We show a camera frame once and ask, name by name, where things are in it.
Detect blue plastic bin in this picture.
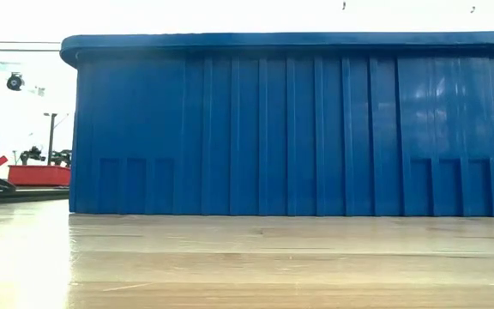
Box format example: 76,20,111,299
59,30,494,218

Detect red plastic bin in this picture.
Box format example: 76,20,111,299
7,164,72,188

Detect background black robot arms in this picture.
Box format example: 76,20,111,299
18,145,73,168

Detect black background table edge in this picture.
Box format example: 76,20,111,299
0,185,70,206

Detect black round ceiling reel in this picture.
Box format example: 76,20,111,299
6,72,26,92

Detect black upright post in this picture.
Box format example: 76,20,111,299
43,112,59,167

